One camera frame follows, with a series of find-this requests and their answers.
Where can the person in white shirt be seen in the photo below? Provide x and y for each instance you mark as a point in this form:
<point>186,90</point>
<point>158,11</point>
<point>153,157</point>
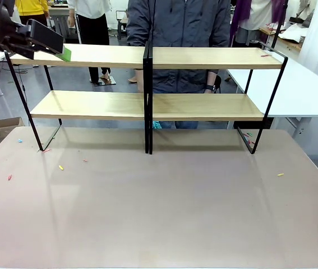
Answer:
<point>94,30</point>

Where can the wood shelf black metal frame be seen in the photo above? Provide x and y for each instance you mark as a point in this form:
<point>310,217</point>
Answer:
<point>91,107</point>
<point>217,59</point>

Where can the black stand pole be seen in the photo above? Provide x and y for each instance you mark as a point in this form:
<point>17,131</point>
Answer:
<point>279,28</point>

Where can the metal base plate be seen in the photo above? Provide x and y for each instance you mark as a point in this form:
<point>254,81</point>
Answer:
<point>104,81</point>

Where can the large white table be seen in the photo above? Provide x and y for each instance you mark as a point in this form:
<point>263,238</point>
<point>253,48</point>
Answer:
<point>301,92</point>

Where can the person's left forearm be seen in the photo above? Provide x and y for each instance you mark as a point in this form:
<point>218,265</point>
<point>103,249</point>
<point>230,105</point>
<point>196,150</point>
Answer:
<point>212,78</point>

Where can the person's right forearm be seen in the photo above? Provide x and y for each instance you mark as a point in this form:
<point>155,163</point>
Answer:
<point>139,79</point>

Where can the grey background desk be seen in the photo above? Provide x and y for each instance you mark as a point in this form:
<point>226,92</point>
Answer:
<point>57,12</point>

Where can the brown cardboard box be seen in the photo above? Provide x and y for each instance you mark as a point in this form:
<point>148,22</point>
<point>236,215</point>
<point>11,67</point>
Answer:
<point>4,131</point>

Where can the person in grey jacket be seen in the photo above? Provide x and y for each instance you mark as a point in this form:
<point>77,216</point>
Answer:
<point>181,28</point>

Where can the person with purple scarf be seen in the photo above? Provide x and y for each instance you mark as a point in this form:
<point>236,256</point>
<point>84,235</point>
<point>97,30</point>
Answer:
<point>259,14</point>

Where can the person in yellow jacket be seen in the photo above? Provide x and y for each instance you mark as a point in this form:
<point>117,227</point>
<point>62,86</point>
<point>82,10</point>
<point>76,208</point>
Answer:
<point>31,7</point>

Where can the black wristwatch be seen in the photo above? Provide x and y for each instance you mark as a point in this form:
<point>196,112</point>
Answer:
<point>211,88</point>

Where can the wooden table with papers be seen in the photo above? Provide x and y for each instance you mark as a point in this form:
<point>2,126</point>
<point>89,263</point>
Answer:
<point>290,35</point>

